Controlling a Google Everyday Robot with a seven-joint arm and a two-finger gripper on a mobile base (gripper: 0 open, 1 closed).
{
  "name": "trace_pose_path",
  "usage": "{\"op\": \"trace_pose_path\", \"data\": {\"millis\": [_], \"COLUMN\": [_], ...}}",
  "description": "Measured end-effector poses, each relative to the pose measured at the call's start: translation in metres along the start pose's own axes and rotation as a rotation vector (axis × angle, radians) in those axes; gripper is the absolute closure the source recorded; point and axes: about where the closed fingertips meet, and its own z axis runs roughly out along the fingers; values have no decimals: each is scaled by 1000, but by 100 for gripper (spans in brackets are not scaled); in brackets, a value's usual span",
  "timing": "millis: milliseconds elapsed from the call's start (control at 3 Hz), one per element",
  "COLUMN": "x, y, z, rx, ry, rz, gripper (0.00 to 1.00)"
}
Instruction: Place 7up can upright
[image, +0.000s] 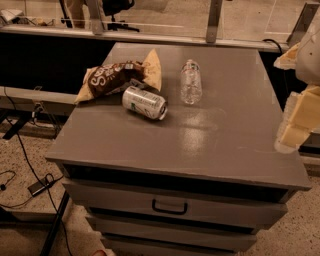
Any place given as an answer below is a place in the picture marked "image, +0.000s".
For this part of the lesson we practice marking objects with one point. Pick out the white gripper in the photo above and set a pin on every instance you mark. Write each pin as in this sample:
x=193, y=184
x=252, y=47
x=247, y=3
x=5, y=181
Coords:
x=310, y=60

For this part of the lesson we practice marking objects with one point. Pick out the silver 7up soda can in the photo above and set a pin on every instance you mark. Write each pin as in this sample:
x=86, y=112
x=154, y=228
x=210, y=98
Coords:
x=145, y=103

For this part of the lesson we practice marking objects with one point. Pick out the clear plastic water bottle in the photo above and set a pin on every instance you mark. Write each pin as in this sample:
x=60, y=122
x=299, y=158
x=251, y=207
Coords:
x=191, y=86

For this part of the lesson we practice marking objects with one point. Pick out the grey drawer cabinet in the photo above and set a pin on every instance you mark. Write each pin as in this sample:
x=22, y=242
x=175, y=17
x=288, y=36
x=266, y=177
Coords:
x=217, y=155

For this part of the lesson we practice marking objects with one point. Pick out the brown chip bag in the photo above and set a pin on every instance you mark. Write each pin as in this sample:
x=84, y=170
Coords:
x=115, y=77

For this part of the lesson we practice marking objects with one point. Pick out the black office chair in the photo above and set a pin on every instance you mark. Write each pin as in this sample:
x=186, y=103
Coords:
x=113, y=7

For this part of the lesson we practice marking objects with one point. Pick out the black tripod leg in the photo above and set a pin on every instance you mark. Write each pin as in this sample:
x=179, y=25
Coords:
x=57, y=222

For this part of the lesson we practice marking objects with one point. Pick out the black power adapter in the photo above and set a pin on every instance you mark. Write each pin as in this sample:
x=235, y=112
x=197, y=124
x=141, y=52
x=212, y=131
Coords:
x=38, y=187

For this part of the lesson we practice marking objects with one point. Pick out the black drawer handle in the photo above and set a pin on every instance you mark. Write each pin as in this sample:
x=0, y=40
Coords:
x=157, y=206

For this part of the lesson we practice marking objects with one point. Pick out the metal rail frame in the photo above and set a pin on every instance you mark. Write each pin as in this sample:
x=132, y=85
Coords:
x=258, y=24

